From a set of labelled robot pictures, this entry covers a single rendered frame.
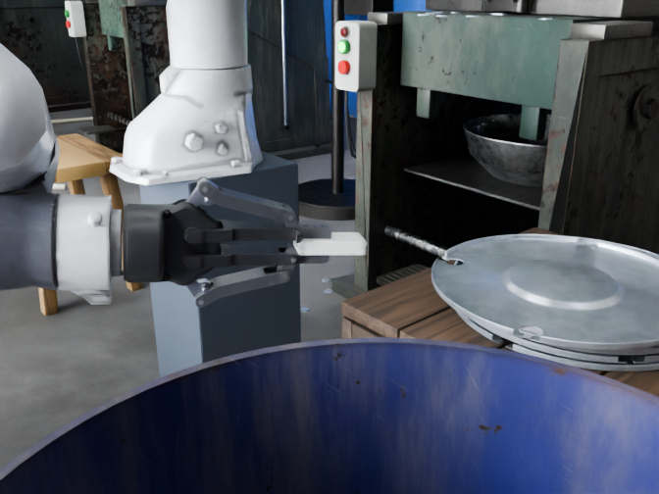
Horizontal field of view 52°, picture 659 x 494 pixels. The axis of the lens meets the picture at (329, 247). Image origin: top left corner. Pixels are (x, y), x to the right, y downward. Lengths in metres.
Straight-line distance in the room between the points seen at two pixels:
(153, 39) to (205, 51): 1.65
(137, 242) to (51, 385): 0.79
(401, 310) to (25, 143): 0.44
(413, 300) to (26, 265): 0.43
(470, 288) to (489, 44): 0.63
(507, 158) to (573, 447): 0.98
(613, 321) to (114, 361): 0.99
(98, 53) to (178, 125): 2.11
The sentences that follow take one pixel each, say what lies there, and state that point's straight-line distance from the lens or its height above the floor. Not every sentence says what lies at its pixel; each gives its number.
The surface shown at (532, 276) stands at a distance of 0.80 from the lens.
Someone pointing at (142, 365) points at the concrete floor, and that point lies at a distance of 1.40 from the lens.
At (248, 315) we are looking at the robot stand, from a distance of 1.05.
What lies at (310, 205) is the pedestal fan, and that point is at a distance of 2.17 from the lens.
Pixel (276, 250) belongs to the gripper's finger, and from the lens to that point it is 0.68.
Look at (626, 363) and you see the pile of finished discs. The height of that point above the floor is 0.36.
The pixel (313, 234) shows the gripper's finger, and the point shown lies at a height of 0.47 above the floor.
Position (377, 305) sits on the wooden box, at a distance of 0.80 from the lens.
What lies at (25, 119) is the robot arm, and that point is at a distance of 0.57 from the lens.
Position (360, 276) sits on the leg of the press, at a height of 0.06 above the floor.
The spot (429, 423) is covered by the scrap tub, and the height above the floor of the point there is 0.42.
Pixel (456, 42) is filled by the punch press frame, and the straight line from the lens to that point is 1.35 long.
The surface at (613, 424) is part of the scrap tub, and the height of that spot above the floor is 0.45.
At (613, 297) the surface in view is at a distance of 0.78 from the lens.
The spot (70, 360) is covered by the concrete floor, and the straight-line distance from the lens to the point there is 1.46.
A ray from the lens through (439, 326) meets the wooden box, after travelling 0.76.
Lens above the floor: 0.70
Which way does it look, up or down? 22 degrees down
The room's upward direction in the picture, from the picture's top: straight up
